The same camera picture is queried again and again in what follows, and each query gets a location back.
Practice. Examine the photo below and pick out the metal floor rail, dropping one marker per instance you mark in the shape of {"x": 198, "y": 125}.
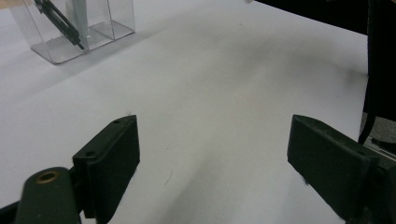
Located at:
{"x": 384, "y": 149}

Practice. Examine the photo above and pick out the white table sheet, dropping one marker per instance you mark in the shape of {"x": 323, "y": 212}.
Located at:
{"x": 202, "y": 93}

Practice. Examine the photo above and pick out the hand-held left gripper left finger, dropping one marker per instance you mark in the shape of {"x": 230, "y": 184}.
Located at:
{"x": 109, "y": 161}

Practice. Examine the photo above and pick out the clear plastic organizer container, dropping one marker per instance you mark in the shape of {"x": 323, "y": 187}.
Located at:
{"x": 53, "y": 51}

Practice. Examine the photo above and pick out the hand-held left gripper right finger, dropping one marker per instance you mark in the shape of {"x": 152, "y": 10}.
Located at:
{"x": 327, "y": 158}

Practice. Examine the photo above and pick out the black pen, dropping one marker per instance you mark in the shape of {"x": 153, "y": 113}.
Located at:
{"x": 62, "y": 23}

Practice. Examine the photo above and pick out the light wooden table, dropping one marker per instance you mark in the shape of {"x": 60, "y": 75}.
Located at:
{"x": 3, "y": 3}

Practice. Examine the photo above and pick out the black curtain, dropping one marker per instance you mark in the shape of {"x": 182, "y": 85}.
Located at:
{"x": 311, "y": 9}

